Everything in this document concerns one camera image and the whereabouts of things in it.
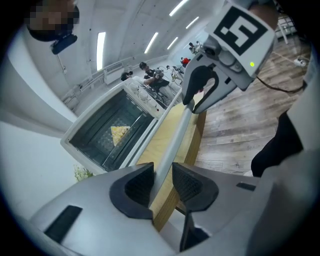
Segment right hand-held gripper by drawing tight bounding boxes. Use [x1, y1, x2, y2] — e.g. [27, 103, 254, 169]
[181, 0, 276, 114]

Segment long ceiling light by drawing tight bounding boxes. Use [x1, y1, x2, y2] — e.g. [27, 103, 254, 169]
[96, 31, 107, 72]
[185, 16, 200, 30]
[143, 32, 160, 55]
[168, 0, 190, 17]
[166, 36, 179, 50]

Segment white frame table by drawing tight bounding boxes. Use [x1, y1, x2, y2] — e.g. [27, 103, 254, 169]
[275, 14, 296, 45]

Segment yellow food piece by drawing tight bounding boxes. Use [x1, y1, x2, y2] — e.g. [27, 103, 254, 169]
[110, 124, 131, 146]

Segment person's head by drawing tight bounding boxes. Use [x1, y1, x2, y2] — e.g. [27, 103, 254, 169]
[24, 0, 81, 43]

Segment white toaster oven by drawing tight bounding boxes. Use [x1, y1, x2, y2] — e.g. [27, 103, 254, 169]
[59, 74, 201, 211]

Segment metal oven tray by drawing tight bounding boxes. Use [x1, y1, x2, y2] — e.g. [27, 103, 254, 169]
[82, 119, 132, 164]

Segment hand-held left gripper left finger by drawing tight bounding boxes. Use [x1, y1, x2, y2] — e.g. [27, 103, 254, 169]
[29, 161, 176, 254]

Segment person's black trousers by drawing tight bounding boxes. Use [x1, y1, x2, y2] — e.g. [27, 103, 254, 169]
[250, 109, 305, 178]

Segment small white flowers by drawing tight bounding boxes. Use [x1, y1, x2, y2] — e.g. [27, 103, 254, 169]
[73, 164, 94, 183]

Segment black cable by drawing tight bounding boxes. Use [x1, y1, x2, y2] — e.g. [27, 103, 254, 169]
[254, 74, 309, 94]

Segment person's white shirt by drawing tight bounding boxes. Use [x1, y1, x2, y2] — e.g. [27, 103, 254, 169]
[252, 47, 320, 256]

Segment person's right forearm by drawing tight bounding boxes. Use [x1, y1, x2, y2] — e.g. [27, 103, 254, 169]
[248, 0, 280, 33]

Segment black head-worn camera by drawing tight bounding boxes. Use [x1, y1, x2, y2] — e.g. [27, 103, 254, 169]
[49, 33, 79, 56]

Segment white power strip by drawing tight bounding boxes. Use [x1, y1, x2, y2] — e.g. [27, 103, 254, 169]
[293, 56, 311, 67]

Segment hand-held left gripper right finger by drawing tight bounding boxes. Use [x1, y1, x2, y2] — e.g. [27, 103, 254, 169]
[171, 161, 262, 251]

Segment white wall heater unit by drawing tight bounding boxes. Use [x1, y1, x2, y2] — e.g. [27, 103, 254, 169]
[103, 62, 126, 85]

